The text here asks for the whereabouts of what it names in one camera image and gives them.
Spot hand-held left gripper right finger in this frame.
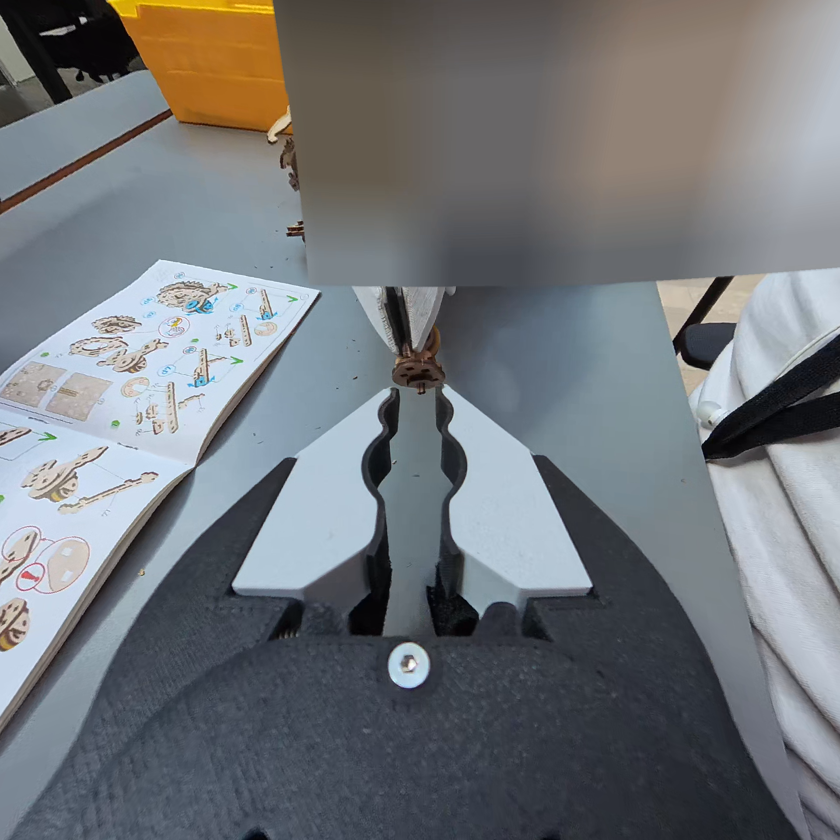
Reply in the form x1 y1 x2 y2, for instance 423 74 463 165
434 386 596 618

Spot open instruction booklet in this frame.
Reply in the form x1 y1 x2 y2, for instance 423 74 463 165
0 259 322 732

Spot black office chair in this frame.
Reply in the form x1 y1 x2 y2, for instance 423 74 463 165
0 0 144 105
671 276 741 372

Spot grey side desk brown edge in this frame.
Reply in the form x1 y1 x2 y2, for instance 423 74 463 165
0 69 173 204

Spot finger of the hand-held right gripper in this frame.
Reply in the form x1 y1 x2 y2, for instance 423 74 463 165
402 285 458 360
353 285 403 355

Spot black shoulder strap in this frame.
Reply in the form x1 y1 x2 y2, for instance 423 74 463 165
701 336 840 462

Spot white shirt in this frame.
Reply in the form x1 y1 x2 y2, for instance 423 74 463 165
688 268 840 840

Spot yellow plastic bin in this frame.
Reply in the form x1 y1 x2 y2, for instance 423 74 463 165
108 0 293 132

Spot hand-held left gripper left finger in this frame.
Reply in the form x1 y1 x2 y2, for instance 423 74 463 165
231 387 401 618

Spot wooden gear axle assembly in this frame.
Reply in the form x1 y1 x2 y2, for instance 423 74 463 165
392 327 448 396

